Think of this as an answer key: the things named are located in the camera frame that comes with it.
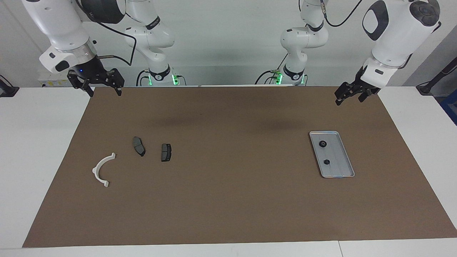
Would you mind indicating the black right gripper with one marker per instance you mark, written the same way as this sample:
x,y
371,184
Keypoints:
x,y
91,73

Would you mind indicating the white semicircular plastic bracket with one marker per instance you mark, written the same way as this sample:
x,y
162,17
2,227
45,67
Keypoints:
x,y
95,171

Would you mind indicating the brown table mat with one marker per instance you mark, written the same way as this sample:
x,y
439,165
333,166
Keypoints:
x,y
228,207

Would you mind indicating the white box with yellow labels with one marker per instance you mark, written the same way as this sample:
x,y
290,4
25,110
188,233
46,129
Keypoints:
x,y
46,82

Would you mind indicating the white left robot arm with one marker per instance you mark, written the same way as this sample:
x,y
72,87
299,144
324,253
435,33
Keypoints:
x,y
396,32

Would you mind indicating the black clamp mount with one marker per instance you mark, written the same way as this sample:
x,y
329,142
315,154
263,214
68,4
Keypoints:
x,y
7,89

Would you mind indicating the short dark grey brake pad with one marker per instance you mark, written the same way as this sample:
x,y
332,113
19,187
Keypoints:
x,y
166,152

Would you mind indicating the silver metal tray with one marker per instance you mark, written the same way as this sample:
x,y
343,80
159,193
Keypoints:
x,y
337,157

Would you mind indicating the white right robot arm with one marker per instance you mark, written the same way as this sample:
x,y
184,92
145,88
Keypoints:
x,y
53,21

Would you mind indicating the blue crate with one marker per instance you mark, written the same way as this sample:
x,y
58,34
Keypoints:
x,y
450,107

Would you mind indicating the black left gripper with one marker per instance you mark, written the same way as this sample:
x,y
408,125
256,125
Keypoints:
x,y
358,85

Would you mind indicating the long dark grey brake pad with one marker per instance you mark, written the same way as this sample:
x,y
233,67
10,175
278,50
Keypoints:
x,y
139,146

